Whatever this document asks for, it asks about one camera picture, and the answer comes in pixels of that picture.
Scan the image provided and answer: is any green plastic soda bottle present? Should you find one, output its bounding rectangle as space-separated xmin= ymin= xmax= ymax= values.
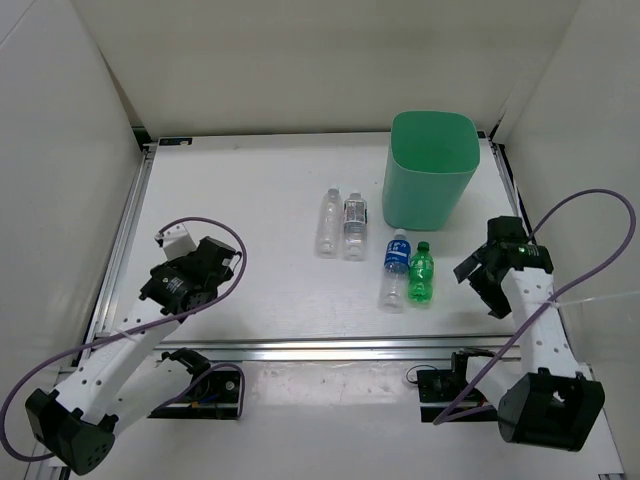
xmin=408 ymin=241 xmax=435 ymax=305

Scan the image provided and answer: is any clear bottle blue label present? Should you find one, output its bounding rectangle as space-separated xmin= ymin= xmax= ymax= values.
xmin=379 ymin=229 xmax=411 ymax=313

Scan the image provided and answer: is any clear unlabeled plastic bottle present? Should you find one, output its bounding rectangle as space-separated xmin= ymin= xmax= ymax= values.
xmin=315 ymin=186 xmax=343 ymax=258

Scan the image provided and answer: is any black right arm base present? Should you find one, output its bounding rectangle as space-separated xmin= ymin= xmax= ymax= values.
xmin=405 ymin=348 xmax=497 ymax=423

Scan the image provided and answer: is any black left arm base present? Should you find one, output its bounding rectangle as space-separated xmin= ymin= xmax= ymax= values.
xmin=148 ymin=363 xmax=246 ymax=420

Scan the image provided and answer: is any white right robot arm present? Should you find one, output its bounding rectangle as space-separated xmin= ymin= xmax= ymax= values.
xmin=449 ymin=241 xmax=605 ymax=452

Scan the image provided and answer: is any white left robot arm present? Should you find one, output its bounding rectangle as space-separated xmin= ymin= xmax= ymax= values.
xmin=25 ymin=237 xmax=238 ymax=475

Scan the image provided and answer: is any green plastic bin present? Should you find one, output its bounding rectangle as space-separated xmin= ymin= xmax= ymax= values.
xmin=382 ymin=111 xmax=480 ymax=231

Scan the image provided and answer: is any clear bottle white label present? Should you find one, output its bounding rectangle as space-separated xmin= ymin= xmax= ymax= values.
xmin=342 ymin=191 xmax=368 ymax=261

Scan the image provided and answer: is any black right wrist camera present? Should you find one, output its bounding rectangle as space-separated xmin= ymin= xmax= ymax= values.
xmin=486 ymin=216 xmax=529 ymax=246

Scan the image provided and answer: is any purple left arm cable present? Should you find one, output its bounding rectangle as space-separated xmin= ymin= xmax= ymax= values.
xmin=0 ymin=216 xmax=249 ymax=461

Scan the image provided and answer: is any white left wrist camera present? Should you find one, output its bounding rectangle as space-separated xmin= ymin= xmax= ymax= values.
xmin=154 ymin=223 xmax=197 ymax=261

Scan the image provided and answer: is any aluminium table frame rail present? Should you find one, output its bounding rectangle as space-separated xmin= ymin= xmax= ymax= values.
xmin=29 ymin=130 xmax=626 ymax=480

